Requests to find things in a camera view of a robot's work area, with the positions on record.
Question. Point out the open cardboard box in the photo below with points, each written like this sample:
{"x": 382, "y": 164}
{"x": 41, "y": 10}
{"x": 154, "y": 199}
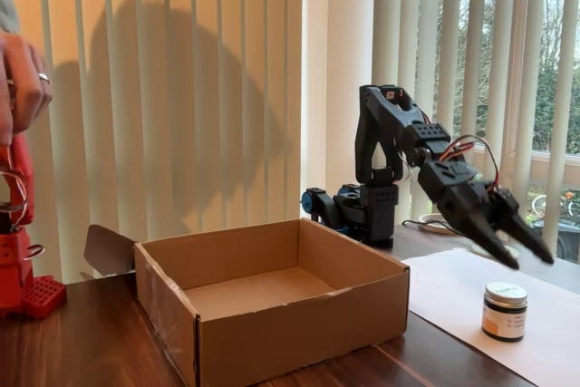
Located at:
{"x": 299, "y": 332}

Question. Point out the dark parked car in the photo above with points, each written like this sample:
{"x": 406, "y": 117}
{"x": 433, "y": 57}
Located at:
{"x": 534, "y": 235}

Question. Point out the black blue table clamp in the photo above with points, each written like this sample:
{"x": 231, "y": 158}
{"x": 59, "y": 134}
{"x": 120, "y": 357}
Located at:
{"x": 317, "y": 206}

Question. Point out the white paper sheet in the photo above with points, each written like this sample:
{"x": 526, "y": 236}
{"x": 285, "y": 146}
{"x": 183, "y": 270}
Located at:
{"x": 453, "y": 296}

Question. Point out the white vertical blind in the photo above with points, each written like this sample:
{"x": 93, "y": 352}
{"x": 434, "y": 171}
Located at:
{"x": 476, "y": 65}
{"x": 181, "y": 88}

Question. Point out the dark jar with silver lid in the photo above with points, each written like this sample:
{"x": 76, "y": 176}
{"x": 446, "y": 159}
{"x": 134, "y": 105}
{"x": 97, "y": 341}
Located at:
{"x": 504, "y": 314}

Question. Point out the red leader robot arm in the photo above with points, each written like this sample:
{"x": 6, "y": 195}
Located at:
{"x": 13, "y": 269}

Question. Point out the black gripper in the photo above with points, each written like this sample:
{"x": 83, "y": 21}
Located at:
{"x": 471, "y": 208}

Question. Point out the person's hand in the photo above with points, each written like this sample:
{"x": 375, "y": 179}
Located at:
{"x": 22, "y": 79}

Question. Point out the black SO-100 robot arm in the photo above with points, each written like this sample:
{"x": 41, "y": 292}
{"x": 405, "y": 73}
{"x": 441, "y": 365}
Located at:
{"x": 380, "y": 110}

